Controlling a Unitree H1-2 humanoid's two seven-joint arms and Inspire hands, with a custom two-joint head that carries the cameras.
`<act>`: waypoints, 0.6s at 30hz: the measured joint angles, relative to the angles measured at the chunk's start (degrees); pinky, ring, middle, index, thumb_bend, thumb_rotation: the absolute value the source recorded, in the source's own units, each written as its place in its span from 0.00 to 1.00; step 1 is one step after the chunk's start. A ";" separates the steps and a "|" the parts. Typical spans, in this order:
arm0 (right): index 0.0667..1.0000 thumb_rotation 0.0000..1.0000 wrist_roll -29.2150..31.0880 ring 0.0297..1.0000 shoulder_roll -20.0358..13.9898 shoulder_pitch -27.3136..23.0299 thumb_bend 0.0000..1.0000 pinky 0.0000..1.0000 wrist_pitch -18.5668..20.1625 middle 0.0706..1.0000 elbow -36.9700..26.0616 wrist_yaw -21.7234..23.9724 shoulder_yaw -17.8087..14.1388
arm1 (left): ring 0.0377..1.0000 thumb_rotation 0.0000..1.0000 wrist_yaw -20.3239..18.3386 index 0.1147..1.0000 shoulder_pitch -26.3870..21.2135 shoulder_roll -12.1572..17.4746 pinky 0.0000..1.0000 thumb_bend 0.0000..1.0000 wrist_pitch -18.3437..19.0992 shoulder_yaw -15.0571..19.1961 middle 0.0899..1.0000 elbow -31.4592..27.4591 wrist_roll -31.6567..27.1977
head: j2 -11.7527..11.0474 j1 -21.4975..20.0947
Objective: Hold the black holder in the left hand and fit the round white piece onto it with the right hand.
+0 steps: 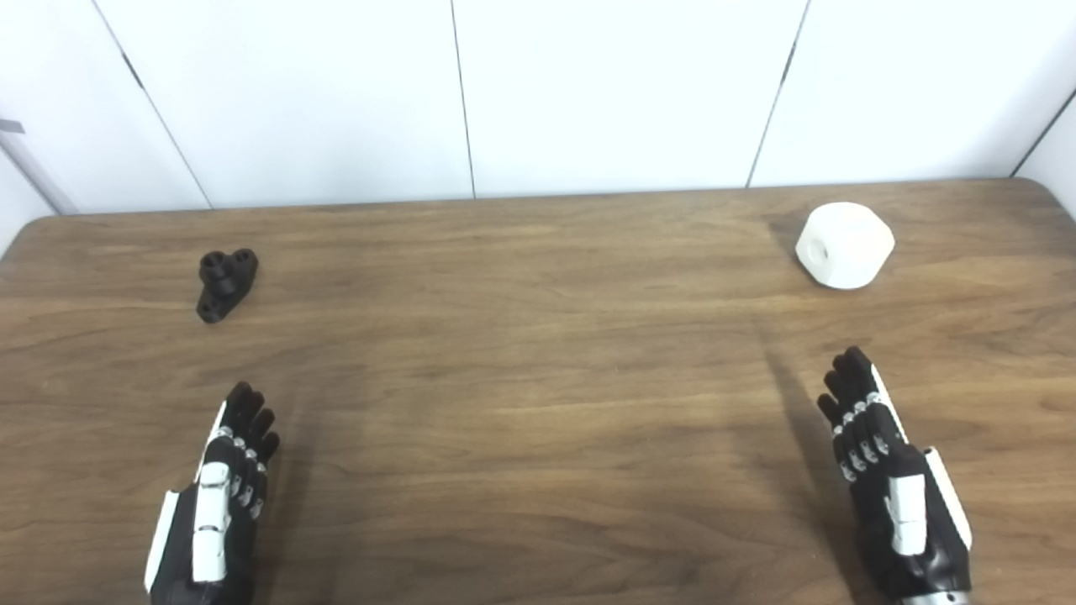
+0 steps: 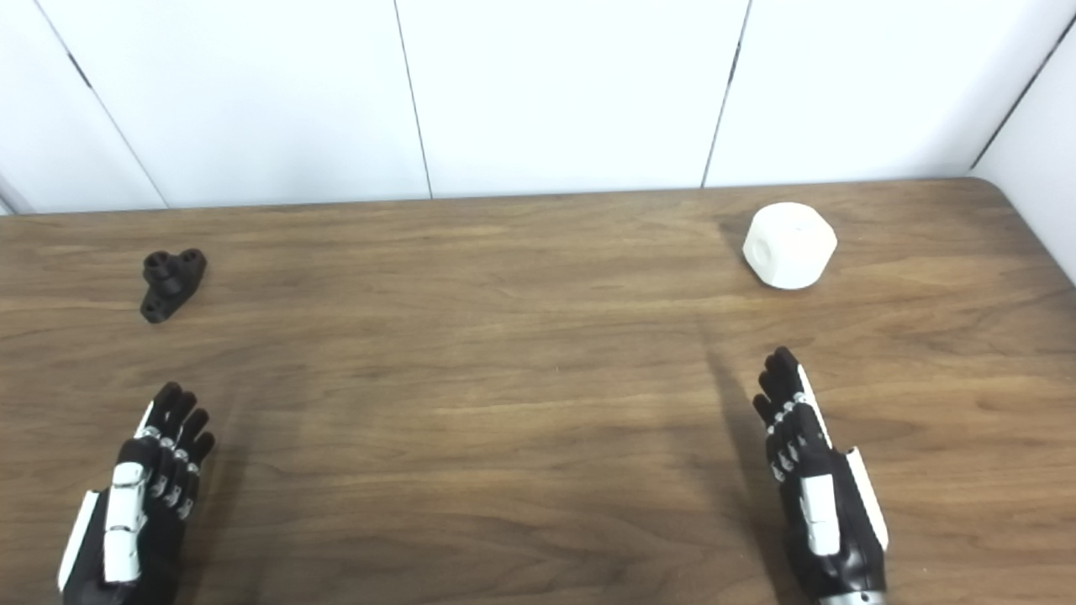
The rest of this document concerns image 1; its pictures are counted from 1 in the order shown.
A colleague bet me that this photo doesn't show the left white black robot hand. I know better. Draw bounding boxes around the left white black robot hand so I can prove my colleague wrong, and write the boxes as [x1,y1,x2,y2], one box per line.
[144,381,281,605]

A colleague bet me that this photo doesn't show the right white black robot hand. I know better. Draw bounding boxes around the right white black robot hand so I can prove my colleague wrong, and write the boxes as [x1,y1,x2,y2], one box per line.
[817,346,973,605]

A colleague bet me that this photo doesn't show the black plastic holder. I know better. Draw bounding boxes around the black plastic holder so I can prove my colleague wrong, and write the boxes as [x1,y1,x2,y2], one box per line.
[196,248,260,324]

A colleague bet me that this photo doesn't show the round white plastic piece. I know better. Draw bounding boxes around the round white plastic piece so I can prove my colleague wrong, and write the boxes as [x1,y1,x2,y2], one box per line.
[795,202,896,291]

